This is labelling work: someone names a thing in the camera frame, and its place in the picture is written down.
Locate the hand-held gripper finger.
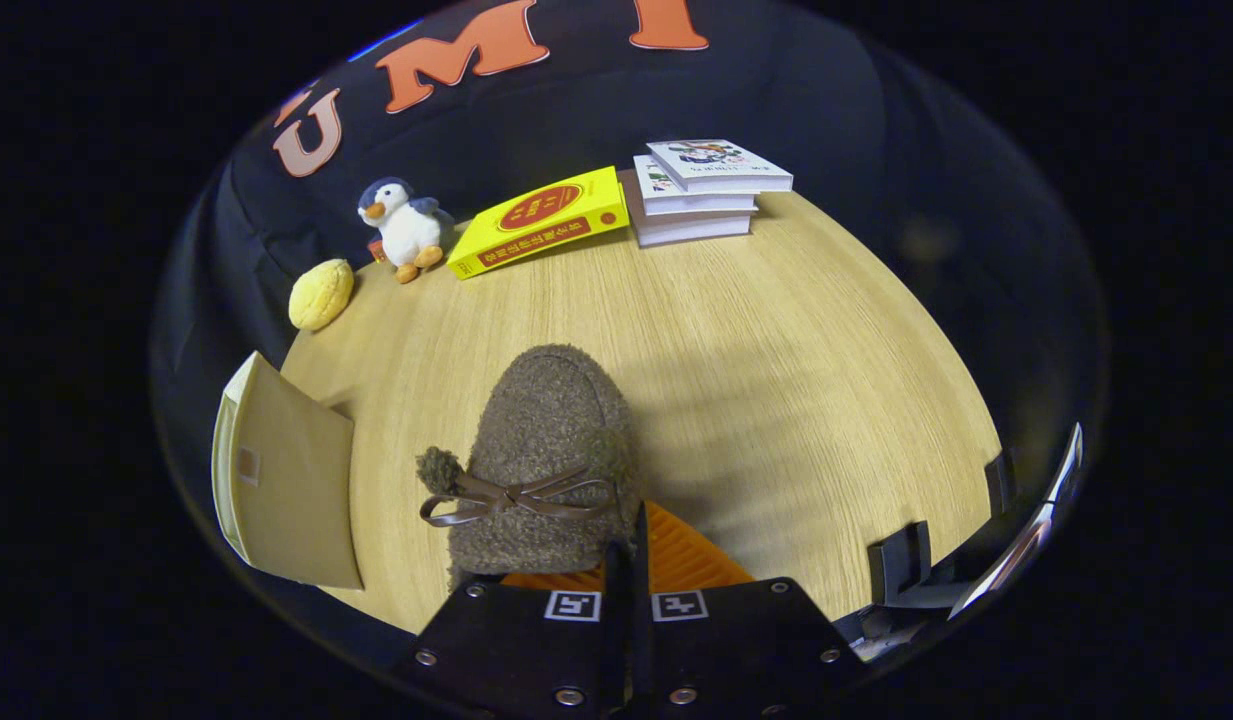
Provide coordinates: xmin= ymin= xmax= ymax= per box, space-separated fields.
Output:
xmin=631 ymin=500 xmax=862 ymax=719
xmin=396 ymin=540 xmax=632 ymax=716

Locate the brown fuzzy shoe with bow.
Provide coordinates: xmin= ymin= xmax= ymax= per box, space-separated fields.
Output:
xmin=416 ymin=344 xmax=642 ymax=591

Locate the cream fabric storage box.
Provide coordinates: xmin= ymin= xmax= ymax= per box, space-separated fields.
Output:
xmin=211 ymin=350 xmax=365 ymax=591

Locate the white illustrated book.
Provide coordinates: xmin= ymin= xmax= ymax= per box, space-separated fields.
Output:
xmin=633 ymin=155 xmax=759 ymax=216
xmin=646 ymin=139 xmax=794 ymax=195
xmin=631 ymin=185 xmax=755 ymax=248

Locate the yellow book with red circle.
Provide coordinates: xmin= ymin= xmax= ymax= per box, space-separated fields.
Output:
xmin=446 ymin=166 xmax=630 ymax=281

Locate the yellow bun plush toy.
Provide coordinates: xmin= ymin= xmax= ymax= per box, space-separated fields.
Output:
xmin=288 ymin=259 xmax=355 ymax=332

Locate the penguin plush toy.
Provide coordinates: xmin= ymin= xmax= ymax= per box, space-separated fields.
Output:
xmin=357 ymin=177 xmax=455 ymax=285

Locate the black backdrop cloth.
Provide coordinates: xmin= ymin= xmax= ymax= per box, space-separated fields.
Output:
xmin=151 ymin=0 xmax=1112 ymax=641

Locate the black plastic bracket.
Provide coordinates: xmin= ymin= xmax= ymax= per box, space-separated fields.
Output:
xmin=869 ymin=520 xmax=967 ymax=609
xmin=984 ymin=448 xmax=1019 ymax=518

